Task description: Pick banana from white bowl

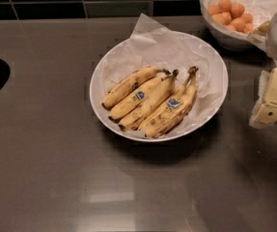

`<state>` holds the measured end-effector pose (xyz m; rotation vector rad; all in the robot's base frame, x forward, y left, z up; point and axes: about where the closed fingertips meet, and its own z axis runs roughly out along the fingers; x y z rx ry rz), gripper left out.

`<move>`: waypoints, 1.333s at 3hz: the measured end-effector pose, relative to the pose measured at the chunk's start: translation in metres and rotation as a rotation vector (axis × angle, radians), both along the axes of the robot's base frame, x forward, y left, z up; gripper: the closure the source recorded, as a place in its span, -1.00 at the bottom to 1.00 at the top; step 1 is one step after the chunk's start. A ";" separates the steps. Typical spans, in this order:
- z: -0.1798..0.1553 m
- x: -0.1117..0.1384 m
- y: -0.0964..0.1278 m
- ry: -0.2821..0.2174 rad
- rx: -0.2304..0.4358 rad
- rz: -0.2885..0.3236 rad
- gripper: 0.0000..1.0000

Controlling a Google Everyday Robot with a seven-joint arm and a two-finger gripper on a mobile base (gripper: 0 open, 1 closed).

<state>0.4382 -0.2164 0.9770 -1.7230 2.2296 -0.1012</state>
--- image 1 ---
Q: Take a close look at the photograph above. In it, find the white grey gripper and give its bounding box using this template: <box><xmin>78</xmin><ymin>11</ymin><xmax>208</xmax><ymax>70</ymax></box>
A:
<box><xmin>249</xmin><ymin>12</ymin><xmax>277</xmax><ymax>129</ymax></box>

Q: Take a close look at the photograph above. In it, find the white bowl with oranges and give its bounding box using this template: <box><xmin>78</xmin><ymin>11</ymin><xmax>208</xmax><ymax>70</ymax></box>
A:
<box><xmin>199</xmin><ymin>0</ymin><xmax>277</xmax><ymax>51</ymax></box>

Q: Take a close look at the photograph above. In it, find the white paper liner in bowl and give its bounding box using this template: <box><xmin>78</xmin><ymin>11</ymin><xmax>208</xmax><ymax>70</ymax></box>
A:
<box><xmin>92</xmin><ymin>14</ymin><xmax>228</xmax><ymax>141</ymax></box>

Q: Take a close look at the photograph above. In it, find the large white bowl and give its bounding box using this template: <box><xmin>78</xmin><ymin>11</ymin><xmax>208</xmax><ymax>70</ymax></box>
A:
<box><xmin>89</xmin><ymin>31</ymin><xmax>230</xmax><ymax>143</ymax></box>

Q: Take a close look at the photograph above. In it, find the rightmost spotted banana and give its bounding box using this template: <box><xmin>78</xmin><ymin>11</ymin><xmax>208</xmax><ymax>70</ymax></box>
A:
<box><xmin>143</xmin><ymin>67</ymin><xmax>198</xmax><ymax>138</ymax></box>

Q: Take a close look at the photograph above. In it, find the spotted banana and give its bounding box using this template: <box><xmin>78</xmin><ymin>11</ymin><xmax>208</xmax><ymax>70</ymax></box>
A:
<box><xmin>143</xmin><ymin>67</ymin><xmax>198</xmax><ymax>138</ymax></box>
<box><xmin>101</xmin><ymin>66</ymin><xmax>170</xmax><ymax>110</ymax></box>
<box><xmin>119</xmin><ymin>70</ymin><xmax>179</xmax><ymax>131</ymax></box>

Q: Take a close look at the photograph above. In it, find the middle spotted banana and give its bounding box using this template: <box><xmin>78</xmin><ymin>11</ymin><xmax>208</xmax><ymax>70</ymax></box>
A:
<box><xmin>119</xmin><ymin>70</ymin><xmax>179</xmax><ymax>131</ymax></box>

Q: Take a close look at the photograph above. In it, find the top left spotted banana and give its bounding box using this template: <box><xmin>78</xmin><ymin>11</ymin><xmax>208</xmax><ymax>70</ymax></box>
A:
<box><xmin>101</xmin><ymin>66</ymin><xmax>170</xmax><ymax>110</ymax></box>

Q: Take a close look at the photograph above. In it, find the white paper under oranges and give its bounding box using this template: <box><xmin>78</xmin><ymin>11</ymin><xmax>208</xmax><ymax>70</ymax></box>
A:
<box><xmin>199</xmin><ymin>0</ymin><xmax>277</xmax><ymax>51</ymax></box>

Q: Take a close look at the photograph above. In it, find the pile of small orange fruits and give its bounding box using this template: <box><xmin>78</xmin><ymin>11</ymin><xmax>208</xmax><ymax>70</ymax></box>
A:
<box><xmin>208</xmin><ymin>0</ymin><xmax>254</xmax><ymax>34</ymax></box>

